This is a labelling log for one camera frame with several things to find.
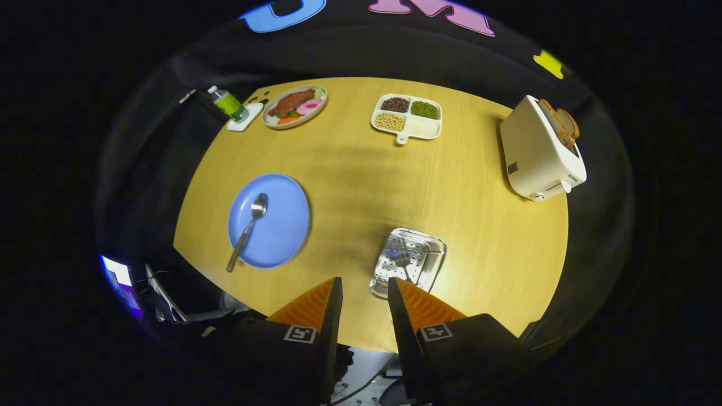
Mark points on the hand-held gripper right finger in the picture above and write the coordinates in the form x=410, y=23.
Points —
x=401, y=338

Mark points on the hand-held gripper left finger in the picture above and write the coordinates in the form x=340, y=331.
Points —
x=333, y=338

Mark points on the perforated metal tray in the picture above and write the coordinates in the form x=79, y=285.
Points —
x=428, y=248

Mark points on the blue round plate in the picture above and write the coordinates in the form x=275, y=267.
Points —
x=282, y=225

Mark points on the white divided bean dish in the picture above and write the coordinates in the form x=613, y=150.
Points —
x=426, y=128

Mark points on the bright screen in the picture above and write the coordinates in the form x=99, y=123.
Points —
x=121, y=279

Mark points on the round beige food plate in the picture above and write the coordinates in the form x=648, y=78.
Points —
x=315, y=117

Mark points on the orange carrot piece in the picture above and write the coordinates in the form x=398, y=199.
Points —
x=287, y=119

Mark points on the white toaster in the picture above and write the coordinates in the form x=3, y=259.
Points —
x=530, y=152

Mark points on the pink ham slice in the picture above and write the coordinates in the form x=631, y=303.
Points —
x=310, y=106

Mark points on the white square coaster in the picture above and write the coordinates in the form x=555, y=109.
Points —
x=251, y=118

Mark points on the brown meat piece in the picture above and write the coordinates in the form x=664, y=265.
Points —
x=290, y=102

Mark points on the green drink bottle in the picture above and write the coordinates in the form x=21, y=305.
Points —
x=230, y=105

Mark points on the toast bread slice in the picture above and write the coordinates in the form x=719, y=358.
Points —
x=555, y=127
x=571, y=124

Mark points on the silver cloth clip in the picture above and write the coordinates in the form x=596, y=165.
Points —
x=188, y=96

